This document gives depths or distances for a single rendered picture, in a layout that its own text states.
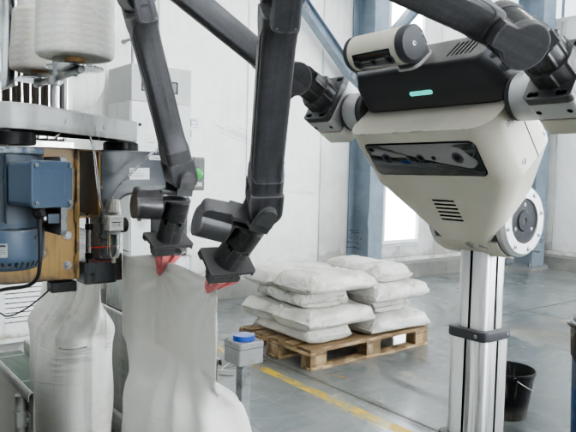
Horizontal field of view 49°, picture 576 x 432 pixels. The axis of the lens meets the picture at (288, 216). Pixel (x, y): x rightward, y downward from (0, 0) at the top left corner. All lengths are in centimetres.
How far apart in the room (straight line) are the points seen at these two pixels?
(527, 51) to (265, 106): 41
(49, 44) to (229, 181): 518
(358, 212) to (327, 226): 45
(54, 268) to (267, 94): 81
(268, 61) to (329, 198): 641
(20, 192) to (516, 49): 92
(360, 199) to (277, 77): 656
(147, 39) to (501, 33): 69
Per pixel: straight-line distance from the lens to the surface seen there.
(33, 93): 451
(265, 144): 103
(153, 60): 136
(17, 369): 321
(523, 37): 106
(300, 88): 148
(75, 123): 148
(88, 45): 143
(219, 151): 647
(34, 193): 130
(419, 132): 131
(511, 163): 128
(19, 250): 137
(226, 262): 119
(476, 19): 104
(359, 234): 754
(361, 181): 751
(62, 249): 161
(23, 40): 170
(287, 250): 702
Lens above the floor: 129
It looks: 4 degrees down
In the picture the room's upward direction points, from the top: 1 degrees clockwise
